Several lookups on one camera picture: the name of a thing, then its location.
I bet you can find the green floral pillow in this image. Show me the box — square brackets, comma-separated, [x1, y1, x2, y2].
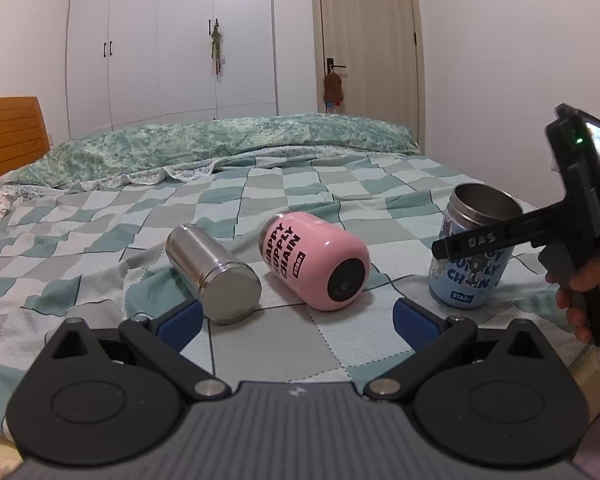
[7, 112, 422, 195]

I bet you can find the blue printed cup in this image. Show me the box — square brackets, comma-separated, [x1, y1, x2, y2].
[427, 183, 525, 310]

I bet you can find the green hanging ornament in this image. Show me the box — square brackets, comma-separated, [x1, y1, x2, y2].
[209, 19, 228, 87]

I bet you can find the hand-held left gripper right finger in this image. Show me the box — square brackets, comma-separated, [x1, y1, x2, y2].
[363, 297, 556, 404]

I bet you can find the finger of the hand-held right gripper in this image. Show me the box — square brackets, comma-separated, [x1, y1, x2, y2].
[431, 199, 577, 261]

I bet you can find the person's right hand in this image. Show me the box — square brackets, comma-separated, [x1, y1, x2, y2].
[545, 259, 600, 344]

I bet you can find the wooden headboard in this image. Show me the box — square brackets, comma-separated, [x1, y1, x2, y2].
[0, 95, 51, 194]

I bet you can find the beige door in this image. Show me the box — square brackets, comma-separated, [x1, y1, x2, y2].
[309, 0, 427, 153]

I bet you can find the pink printed cup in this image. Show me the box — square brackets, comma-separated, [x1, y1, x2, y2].
[258, 211, 372, 312]

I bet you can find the brown hanging plush toy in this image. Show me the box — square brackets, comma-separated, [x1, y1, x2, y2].
[322, 70, 345, 112]

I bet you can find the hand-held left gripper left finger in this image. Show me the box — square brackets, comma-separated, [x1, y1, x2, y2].
[45, 299, 232, 404]

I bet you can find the white wardrobe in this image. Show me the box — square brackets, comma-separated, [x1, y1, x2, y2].
[64, 0, 281, 140]

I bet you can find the green checkered blanket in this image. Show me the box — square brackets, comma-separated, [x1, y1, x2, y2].
[0, 152, 600, 443]

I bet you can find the plain stainless steel cup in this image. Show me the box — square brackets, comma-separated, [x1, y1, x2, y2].
[164, 223, 263, 326]

